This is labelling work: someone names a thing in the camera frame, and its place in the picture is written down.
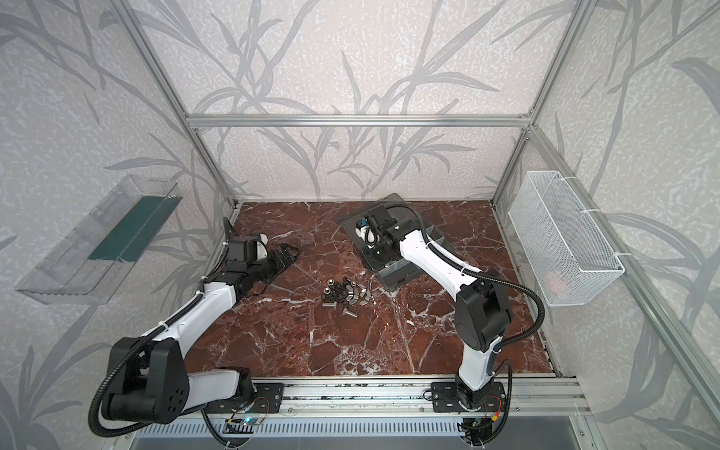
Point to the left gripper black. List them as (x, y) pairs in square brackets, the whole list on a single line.
[(276, 258)]

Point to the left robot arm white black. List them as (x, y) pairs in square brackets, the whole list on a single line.
[(147, 381)]

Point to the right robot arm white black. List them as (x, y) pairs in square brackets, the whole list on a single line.
[(482, 308)]

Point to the grey compartment organizer box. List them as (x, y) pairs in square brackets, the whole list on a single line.
[(392, 276)]

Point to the pink object in basket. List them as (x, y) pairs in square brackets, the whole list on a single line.
[(556, 283)]

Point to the small electronics board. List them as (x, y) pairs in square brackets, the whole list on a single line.
[(239, 426)]

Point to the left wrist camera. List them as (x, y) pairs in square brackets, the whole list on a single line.
[(259, 242)]

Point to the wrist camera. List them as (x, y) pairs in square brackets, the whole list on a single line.
[(365, 232), (259, 242)]

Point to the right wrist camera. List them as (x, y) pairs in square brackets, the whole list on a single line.
[(365, 232)]

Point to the aluminium frame back crossbar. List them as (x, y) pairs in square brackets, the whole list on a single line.
[(356, 120)]

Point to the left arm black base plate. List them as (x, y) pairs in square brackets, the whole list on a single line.
[(266, 399)]

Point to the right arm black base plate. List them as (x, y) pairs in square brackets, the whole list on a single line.
[(456, 397)]

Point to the white wire mesh basket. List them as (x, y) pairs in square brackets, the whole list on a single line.
[(559, 233)]

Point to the clear acrylic wall shelf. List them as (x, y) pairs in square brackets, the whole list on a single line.
[(88, 266)]

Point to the aluminium front rail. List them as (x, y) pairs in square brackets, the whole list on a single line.
[(402, 396)]

